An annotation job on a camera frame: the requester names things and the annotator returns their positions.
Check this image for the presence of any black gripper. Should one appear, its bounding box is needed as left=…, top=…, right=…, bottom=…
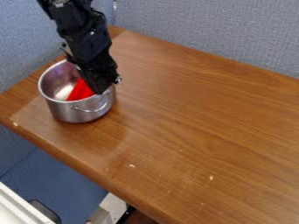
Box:
left=57, top=10, right=122, bottom=95

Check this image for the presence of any red block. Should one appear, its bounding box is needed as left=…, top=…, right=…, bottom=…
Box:
left=67, top=78, right=95, bottom=102

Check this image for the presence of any metal pot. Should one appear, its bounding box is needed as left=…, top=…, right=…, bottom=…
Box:
left=38, top=59, right=117, bottom=123

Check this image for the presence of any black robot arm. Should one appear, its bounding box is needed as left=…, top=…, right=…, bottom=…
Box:
left=37, top=0, right=122, bottom=95

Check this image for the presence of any white furniture edge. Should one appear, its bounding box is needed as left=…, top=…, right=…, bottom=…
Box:
left=0, top=182, right=55, bottom=224

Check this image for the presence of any white table leg bracket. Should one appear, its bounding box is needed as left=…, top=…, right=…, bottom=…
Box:
left=86, top=193, right=129, bottom=224

